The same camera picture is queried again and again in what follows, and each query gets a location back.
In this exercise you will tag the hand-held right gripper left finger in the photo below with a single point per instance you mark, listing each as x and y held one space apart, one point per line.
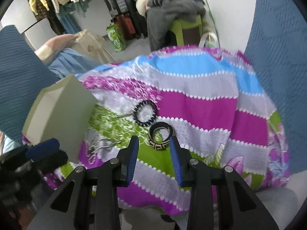
133 163

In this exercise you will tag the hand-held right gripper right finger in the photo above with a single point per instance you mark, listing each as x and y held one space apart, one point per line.
177 163

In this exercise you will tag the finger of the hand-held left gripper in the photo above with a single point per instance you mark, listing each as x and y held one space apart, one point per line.
54 161
43 148

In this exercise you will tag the black and gold patterned bangle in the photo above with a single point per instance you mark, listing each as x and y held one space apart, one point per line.
159 137

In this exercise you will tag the green cardboard box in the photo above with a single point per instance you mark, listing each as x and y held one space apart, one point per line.
60 117

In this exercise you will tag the striped floral blanket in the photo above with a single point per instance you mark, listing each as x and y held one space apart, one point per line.
203 115

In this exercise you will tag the large blue textured cushion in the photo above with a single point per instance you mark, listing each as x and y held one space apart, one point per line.
21 83

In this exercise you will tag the light blue bedsheet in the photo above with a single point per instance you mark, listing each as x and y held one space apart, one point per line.
72 63

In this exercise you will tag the pink pillow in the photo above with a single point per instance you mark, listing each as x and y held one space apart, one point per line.
55 46

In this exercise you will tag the beige cloth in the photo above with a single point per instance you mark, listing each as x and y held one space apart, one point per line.
92 45

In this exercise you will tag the green shopping bag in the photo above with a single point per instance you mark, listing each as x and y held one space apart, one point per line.
116 38

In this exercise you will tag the white plastic bag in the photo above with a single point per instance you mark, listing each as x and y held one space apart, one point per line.
208 39

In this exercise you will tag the green plastic stool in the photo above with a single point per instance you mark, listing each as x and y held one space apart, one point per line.
187 31

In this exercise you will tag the dark red suitcase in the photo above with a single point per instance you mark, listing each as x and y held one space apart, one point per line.
124 27

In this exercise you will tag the small blue textured cushion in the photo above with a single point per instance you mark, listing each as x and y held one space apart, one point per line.
275 64

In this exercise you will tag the black suitcase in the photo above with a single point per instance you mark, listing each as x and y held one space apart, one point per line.
138 21

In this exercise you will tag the row of hanging clothes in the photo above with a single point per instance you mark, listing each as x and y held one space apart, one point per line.
57 2

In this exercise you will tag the grey garment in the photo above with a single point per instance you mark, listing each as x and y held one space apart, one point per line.
165 12

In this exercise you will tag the silver suitcase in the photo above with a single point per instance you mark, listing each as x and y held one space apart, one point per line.
115 2

